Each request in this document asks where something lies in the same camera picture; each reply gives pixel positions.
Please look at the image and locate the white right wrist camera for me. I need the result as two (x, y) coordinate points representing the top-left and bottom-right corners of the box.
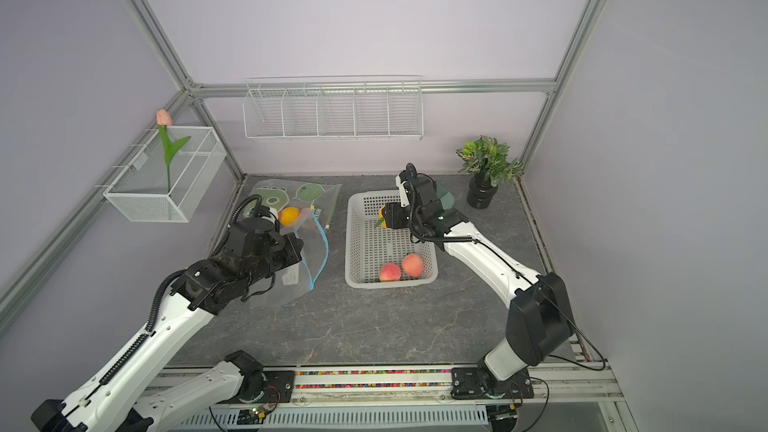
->
(395, 173), (410, 208)

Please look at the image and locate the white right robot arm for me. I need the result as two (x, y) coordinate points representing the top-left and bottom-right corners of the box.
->
(383, 168), (576, 397)

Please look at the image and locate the white wire side basket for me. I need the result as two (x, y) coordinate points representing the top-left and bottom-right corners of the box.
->
(103, 126), (226, 223)

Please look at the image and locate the clear bag with blue zipper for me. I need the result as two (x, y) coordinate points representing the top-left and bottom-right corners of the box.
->
(248, 217), (329, 308)

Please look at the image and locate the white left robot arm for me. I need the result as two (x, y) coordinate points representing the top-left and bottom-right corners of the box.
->
(31, 214), (304, 431)

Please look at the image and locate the white vent grille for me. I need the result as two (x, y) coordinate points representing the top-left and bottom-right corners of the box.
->
(174, 404), (490, 431)

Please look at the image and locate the green artificial plant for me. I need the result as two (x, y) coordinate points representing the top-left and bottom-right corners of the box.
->
(456, 136), (524, 187)

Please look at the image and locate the pink artificial tulip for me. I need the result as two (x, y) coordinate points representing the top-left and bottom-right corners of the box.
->
(156, 109), (191, 193)

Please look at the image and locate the black plant vase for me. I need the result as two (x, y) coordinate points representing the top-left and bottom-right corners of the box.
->
(466, 172), (498, 210)

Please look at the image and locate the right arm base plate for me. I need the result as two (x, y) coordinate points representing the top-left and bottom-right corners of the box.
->
(451, 365), (534, 402)

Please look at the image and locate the green hand brush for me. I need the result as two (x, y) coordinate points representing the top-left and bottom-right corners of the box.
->
(436, 184), (456, 210)

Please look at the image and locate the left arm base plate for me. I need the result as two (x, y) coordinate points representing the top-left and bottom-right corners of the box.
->
(223, 369), (296, 405)

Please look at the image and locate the yellow peach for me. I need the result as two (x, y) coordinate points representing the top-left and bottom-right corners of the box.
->
(278, 207), (301, 227)
(376, 207), (387, 228)

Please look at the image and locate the pink peach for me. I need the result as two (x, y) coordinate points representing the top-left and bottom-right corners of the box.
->
(379, 263), (402, 282)
(298, 207), (316, 222)
(401, 253), (425, 278)

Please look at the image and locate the green printed zip-top bag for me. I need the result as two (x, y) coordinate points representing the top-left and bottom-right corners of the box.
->
(248, 178), (342, 231)

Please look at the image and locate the white plastic perforated basket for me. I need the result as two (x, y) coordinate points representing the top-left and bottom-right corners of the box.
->
(345, 190), (439, 289)

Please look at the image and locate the white wire wall shelf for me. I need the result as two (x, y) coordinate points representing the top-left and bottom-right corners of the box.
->
(243, 75), (424, 141)

